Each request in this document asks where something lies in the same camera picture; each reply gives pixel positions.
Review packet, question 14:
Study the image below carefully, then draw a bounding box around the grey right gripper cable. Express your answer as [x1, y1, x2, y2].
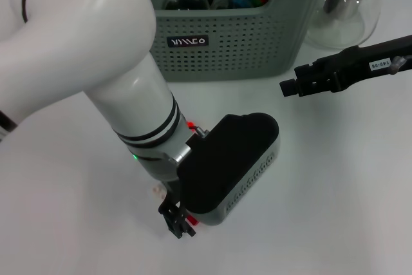
[388, 56, 408, 75]

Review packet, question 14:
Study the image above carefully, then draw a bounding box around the glass carafe black lid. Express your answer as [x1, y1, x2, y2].
[304, 0, 387, 50]

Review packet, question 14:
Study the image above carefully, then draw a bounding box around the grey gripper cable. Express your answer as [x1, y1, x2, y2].
[388, 56, 408, 75]
[189, 125, 211, 139]

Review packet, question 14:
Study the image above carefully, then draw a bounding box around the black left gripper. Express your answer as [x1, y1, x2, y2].
[158, 180, 197, 240]

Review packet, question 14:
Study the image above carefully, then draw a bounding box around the grey left gripper cable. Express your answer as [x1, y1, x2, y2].
[189, 125, 211, 139]

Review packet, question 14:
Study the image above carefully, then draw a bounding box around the white two-stud brick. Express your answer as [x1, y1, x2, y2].
[151, 184, 169, 199]

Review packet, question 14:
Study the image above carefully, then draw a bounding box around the grey perforated storage bin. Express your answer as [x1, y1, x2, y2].
[141, 0, 341, 82]

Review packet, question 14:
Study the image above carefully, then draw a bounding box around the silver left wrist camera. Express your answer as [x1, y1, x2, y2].
[176, 112, 282, 227]

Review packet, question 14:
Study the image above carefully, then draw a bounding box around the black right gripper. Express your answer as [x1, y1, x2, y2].
[279, 33, 412, 98]

